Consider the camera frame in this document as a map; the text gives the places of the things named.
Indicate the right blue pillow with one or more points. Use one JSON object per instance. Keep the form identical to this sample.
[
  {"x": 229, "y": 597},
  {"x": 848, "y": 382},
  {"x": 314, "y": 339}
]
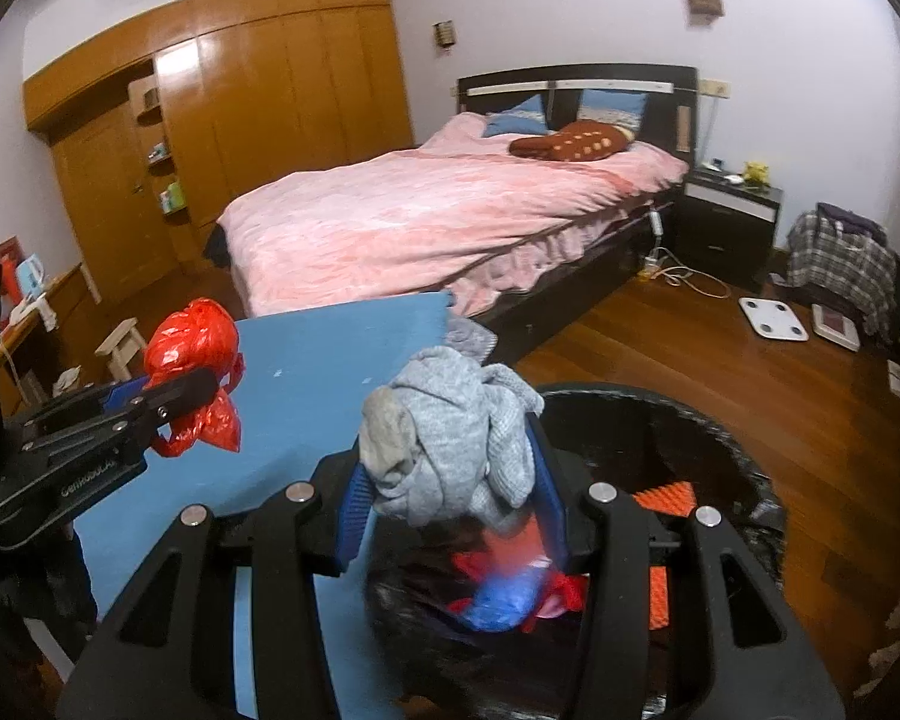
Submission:
[{"x": 623, "y": 109}]

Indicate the black garment on bed end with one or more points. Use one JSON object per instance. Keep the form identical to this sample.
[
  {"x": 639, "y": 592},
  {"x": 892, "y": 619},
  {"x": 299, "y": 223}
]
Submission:
[{"x": 216, "y": 249}]

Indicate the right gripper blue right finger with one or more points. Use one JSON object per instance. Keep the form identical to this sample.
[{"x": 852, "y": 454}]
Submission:
[{"x": 547, "y": 497}]

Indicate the black bed headboard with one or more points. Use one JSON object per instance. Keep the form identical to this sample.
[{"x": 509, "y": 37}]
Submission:
[{"x": 669, "y": 92}]

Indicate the blue table cloth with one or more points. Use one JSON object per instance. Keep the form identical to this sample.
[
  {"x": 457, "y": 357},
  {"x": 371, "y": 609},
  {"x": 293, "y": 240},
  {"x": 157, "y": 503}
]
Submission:
[{"x": 300, "y": 399}]

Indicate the white bathroom scale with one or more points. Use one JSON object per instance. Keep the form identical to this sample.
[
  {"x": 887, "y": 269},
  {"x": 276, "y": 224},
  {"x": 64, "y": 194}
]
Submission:
[{"x": 773, "y": 320}]

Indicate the grey cloth rag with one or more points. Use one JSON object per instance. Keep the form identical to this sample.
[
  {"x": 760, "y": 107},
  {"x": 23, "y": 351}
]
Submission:
[{"x": 446, "y": 438}]

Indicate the wooden side cabinet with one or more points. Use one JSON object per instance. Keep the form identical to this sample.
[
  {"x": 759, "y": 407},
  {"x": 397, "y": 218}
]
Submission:
[{"x": 32, "y": 358}]

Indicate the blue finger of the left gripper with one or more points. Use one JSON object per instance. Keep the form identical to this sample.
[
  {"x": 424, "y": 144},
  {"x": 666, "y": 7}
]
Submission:
[
  {"x": 178, "y": 397},
  {"x": 122, "y": 393}
]

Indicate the red picture box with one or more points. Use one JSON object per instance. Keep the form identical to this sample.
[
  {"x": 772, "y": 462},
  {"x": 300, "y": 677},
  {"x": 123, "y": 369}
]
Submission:
[{"x": 10, "y": 258}]

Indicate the left wall lamp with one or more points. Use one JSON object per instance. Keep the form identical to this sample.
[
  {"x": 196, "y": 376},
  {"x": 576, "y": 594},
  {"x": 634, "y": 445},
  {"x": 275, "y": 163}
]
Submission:
[{"x": 444, "y": 34}]

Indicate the black white nightstand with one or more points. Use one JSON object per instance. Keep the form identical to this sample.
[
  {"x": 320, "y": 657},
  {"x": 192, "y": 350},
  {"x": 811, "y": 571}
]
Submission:
[{"x": 724, "y": 228}]

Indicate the red fabric bow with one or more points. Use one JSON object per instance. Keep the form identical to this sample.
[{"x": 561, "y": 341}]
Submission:
[{"x": 562, "y": 593}]

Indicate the orange foam net sleeve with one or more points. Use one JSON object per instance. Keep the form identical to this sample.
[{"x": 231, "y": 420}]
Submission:
[{"x": 668, "y": 504}]

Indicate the brown dotted pillow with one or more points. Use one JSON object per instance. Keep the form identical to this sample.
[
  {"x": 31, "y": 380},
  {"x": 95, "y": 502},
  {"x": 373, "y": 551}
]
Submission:
[{"x": 582, "y": 140}]

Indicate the blue pillow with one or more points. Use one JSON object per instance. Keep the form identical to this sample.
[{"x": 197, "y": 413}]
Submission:
[
  {"x": 526, "y": 118},
  {"x": 623, "y": 109}
]

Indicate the black lined trash bin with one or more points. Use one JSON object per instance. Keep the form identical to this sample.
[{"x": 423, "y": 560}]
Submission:
[{"x": 733, "y": 648}]

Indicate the left blue pillow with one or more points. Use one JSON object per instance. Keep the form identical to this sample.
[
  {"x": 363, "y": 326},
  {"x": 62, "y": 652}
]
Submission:
[{"x": 526, "y": 118}]

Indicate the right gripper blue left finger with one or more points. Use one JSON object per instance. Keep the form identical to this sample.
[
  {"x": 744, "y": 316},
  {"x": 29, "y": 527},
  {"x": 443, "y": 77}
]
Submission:
[{"x": 355, "y": 502}]

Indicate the wooden wardrobe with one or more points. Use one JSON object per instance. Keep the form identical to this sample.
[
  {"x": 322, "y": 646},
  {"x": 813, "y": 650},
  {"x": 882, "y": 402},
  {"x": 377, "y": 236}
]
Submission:
[{"x": 157, "y": 123}]

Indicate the plaid clothes pile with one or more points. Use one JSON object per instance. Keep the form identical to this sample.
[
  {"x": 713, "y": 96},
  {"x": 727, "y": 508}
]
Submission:
[{"x": 845, "y": 255}]

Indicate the white wooden stool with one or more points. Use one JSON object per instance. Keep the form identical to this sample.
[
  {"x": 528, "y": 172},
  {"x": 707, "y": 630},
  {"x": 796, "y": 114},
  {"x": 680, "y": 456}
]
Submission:
[{"x": 121, "y": 347}]

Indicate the light blue electric kettle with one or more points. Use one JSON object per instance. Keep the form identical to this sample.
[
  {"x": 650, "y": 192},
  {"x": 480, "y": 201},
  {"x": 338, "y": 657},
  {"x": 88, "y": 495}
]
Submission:
[{"x": 31, "y": 277}]

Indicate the pink quilt bed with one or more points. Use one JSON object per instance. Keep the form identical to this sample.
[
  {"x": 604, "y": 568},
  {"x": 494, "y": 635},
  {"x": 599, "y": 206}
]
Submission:
[{"x": 461, "y": 213}]

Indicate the yellow plush toy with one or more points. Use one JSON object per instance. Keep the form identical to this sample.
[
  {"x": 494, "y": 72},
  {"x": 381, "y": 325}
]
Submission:
[{"x": 756, "y": 174}]

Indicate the red plastic bag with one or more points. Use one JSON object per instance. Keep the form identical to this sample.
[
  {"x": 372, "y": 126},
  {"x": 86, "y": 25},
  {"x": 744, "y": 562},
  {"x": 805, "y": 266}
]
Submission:
[{"x": 193, "y": 357}]

